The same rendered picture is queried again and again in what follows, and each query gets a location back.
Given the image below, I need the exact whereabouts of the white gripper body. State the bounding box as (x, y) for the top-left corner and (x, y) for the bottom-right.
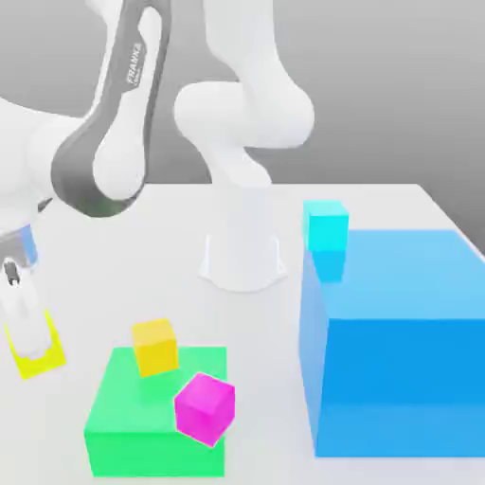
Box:
(0, 273), (53, 361)

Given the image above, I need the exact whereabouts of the small yellow cube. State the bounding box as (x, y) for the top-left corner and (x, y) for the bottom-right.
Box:
(4, 309), (68, 381)

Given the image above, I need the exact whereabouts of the small orange cube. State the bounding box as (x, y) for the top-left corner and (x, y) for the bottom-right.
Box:
(131, 316), (180, 379)

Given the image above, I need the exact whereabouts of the small magenta cube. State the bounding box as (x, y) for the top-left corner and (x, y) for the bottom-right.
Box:
(173, 371), (237, 449)

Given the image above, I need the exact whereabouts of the small cyan cube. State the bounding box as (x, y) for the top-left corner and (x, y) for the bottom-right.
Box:
(302, 199), (350, 254)

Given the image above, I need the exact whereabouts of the large green box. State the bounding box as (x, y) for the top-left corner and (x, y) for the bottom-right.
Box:
(83, 346), (228, 479)

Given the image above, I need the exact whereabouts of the large blue box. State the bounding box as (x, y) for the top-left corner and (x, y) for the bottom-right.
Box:
(297, 228), (485, 458)

